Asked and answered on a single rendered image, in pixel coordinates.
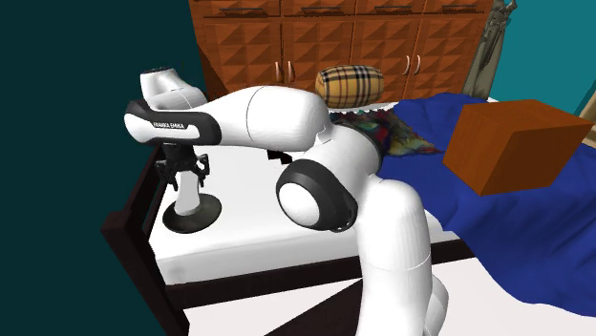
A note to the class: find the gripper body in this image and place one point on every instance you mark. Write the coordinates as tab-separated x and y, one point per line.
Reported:
178	152

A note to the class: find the dark-framed bed with white mattress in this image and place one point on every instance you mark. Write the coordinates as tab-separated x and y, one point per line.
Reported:
260	218

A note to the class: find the brown wooden wardrobe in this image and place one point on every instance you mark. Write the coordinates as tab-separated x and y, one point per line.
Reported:
326	42

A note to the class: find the multicoloured patterned cloth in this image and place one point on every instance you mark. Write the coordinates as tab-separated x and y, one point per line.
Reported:
401	132

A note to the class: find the brown wooden box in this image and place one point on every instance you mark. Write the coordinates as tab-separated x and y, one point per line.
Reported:
512	144

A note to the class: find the grey-green hanging coat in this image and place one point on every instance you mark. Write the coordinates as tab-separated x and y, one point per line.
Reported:
486	56

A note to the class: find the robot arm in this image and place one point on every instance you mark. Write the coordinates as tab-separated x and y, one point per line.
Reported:
279	116

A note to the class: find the blue blanket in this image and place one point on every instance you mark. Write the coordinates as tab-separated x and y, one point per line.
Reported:
512	232

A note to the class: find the tan plaid bolster pillow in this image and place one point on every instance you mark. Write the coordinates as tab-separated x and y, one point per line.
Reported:
349	86

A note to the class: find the white post on black base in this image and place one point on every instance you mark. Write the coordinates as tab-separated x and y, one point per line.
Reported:
188	195

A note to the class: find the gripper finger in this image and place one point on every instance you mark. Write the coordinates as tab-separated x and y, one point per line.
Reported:
170	173
202	165

